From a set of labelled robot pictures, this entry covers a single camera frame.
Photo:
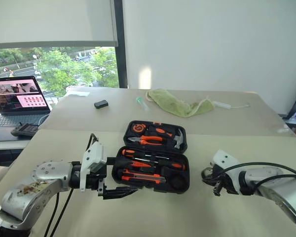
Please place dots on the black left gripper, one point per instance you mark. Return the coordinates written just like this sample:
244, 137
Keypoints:
96, 181

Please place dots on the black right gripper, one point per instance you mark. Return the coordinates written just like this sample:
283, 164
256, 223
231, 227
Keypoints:
224, 184

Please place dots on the black electrical tape roll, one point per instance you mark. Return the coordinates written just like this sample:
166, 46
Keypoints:
202, 174

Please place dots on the black tool case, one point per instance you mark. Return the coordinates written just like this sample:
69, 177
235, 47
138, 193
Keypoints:
150, 187

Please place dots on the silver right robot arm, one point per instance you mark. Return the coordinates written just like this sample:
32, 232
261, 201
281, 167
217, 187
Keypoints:
281, 190

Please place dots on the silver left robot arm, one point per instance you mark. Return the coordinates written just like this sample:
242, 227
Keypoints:
39, 177

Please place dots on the orange utility knife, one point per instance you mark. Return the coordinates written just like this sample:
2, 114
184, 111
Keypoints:
140, 178

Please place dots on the small orange precision screwdriver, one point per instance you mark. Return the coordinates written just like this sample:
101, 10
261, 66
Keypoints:
141, 164

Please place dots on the steel claw hammer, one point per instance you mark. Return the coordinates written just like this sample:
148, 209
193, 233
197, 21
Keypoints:
179, 140

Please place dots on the black orange tape measure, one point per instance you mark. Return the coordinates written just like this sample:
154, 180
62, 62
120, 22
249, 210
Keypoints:
138, 128

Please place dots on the stubby orange black screwdriver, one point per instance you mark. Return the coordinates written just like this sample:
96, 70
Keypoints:
164, 132

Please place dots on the small black box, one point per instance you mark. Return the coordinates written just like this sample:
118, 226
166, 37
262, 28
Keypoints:
101, 103

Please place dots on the green towel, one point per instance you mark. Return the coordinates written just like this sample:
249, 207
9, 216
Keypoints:
177, 105

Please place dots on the green capped clear tube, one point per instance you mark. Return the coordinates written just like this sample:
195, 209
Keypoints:
141, 102

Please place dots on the black handheld controller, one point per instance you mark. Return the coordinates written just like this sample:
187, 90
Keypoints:
24, 129

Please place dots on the open laptop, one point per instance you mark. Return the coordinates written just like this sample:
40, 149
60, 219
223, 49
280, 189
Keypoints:
17, 98

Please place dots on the white roller blind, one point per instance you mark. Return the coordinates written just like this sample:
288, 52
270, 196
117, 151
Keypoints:
51, 22

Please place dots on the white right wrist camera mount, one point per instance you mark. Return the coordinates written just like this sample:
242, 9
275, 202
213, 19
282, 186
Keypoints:
224, 158

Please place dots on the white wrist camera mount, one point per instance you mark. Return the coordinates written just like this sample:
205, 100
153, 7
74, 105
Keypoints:
92, 154
224, 158

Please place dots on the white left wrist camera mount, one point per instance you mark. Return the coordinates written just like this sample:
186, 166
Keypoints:
92, 154

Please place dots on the dark window frame post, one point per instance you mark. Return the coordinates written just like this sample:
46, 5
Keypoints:
121, 49

